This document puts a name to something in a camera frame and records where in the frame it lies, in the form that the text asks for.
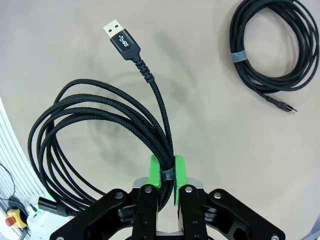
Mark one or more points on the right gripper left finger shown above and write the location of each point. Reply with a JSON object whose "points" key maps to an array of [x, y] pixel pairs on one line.
{"points": [[153, 172]]}

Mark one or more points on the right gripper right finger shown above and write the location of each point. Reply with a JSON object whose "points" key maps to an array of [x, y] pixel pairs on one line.
{"points": [[180, 175]]}

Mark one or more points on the white ribbed base panel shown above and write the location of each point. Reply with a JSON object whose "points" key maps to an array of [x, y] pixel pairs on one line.
{"points": [[15, 150]]}

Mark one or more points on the yellow emergency stop button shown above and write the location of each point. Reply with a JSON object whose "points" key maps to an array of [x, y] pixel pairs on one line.
{"points": [[15, 218]]}

